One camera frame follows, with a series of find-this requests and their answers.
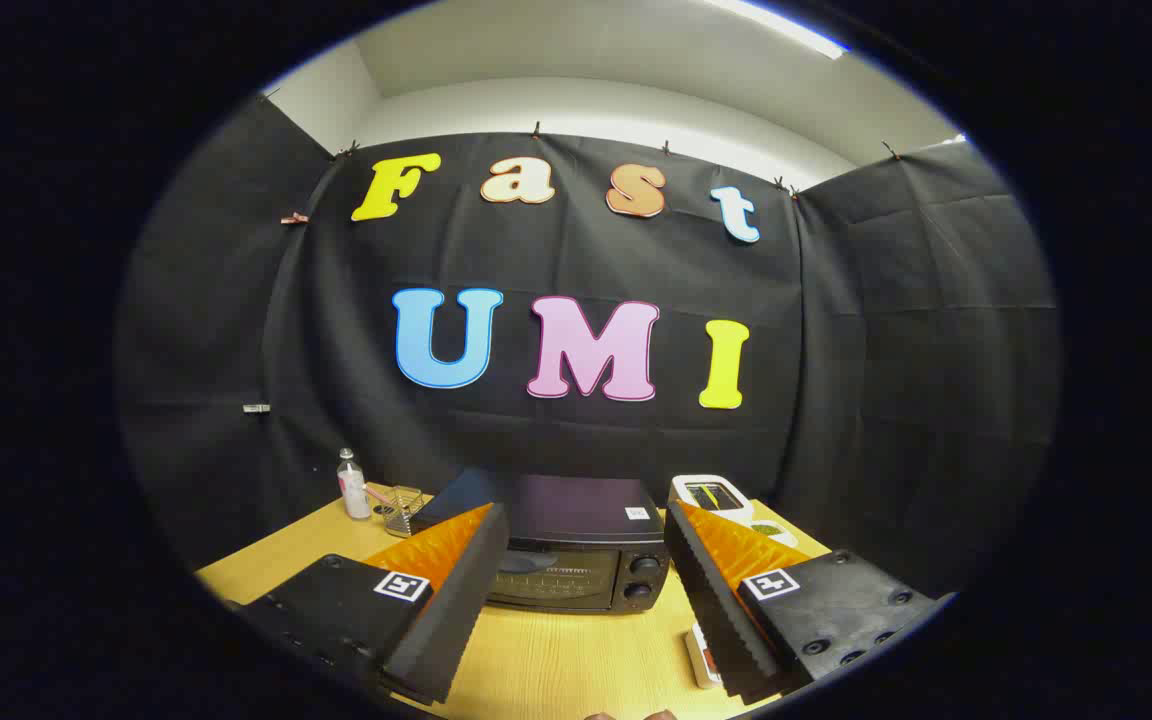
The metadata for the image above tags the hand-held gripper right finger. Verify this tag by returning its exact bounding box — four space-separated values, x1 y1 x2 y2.
663 500 947 706

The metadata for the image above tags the white pop-up toaster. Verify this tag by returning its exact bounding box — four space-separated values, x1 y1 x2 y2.
669 474 759 528

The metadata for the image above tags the clear bottle with pink label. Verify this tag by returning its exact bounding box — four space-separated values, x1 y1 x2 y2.
337 448 373 521

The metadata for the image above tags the white plastic tray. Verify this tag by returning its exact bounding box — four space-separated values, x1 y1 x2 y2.
685 620 729 691

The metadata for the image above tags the small wire mesh basket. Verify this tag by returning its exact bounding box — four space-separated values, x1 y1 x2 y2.
382 486 427 538

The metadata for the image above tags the black toaster oven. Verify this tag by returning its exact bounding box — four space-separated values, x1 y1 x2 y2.
409 468 672 614

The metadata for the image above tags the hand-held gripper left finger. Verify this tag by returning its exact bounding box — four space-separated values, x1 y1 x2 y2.
226 502 512 706

